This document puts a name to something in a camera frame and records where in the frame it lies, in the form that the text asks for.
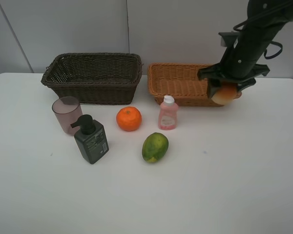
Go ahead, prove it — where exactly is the dark green pump bottle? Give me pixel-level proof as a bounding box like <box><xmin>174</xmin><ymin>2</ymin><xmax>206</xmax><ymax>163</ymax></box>
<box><xmin>71</xmin><ymin>115</ymin><xmax>109</xmax><ymax>164</ymax></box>

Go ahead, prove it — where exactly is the red yellow peach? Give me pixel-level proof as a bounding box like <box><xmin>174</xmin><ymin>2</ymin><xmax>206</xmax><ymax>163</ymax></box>
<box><xmin>211</xmin><ymin>84</ymin><xmax>238</xmax><ymax>105</ymax></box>

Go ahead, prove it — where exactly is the green mango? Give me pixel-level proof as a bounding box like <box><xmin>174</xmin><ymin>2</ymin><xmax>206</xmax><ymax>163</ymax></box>
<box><xmin>142</xmin><ymin>133</ymin><xmax>169</xmax><ymax>163</ymax></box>

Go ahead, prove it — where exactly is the translucent pink plastic cup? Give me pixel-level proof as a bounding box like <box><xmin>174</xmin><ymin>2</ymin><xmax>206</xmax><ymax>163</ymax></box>
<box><xmin>52</xmin><ymin>97</ymin><xmax>83</xmax><ymax>136</ymax></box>

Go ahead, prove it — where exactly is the orange tangerine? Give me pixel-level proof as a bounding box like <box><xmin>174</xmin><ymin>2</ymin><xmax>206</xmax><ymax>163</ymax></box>
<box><xmin>116</xmin><ymin>106</ymin><xmax>142</xmax><ymax>132</ymax></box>

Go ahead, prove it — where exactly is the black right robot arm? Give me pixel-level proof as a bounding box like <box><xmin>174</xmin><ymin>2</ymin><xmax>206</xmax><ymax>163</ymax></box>
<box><xmin>197</xmin><ymin>0</ymin><xmax>293</xmax><ymax>98</ymax></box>

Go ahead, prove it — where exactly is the pink dish soap bottle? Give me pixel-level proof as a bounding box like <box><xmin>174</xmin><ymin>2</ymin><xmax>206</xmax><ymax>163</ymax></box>
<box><xmin>158</xmin><ymin>95</ymin><xmax>179</xmax><ymax>130</ymax></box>

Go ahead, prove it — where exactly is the orange wicker basket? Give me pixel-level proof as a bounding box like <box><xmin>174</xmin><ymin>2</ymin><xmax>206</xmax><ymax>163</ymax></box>
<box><xmin>147</xmin><ymin>63</ymin><xmax>220</xmax><ymax>107</ymax></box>

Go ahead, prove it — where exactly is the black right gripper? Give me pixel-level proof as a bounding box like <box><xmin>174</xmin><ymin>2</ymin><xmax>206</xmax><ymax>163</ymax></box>
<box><xmin>197</xmin><ymin>46</ymin><xmax>270</xmax><ymax>98</ymax></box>

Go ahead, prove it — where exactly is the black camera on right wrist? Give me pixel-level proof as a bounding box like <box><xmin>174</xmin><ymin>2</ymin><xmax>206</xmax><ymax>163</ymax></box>
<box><xmin>218</xmin><ymin>32</ymin><xmax>240</xmax><ymax>47</ymax></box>

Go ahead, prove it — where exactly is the dark brown wicker basket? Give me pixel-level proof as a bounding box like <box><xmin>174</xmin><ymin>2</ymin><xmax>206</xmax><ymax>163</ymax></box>
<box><xmin>41</xmin><ymin>53</ymin><xmax>143</xmax><ymax>105</ymax></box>

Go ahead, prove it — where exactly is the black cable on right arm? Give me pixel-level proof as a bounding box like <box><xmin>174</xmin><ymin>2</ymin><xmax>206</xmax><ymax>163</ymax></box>
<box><xmin>263</xmin><ymin>41</ymin><xmax>283</xmax><ymax>59</ymax></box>

